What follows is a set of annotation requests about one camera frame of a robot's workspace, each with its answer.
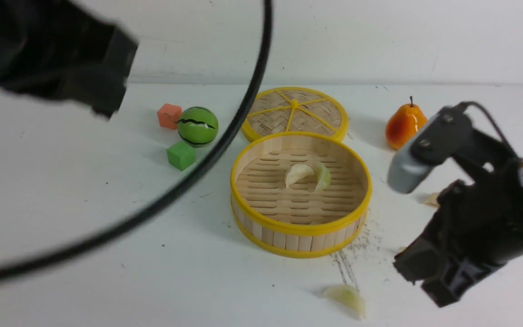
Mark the white dumpling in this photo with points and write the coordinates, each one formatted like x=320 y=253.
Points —
x=432 y=200
x=296 y=173

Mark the orange foam cube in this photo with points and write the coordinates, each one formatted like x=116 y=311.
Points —
x=168 y=115

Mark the woven bamboo steamer lid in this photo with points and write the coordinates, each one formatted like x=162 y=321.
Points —
x=295 y=109

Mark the greenish dumpling front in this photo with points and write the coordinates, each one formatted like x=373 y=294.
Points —
x=347 y=296

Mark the greenish dumpling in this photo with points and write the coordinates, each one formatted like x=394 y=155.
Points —
x=323 y=177
x=347 y=296

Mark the green striped watermelon ball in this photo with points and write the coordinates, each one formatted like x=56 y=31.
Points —
x=198 y=126

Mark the orange toy pear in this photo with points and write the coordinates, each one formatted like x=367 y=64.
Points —
x=404 y=124

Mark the green foam cube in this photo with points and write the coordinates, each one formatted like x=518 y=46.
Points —
x=181 y=155

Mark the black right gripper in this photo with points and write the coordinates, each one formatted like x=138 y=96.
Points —
x=476 y=230

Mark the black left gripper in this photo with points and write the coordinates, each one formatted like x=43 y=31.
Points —
x=56 y=50

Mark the bamboo steamer tray yellow rim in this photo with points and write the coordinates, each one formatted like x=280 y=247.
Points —
x=296 y=221

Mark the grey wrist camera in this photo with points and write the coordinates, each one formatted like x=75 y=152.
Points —
x=441 y=137

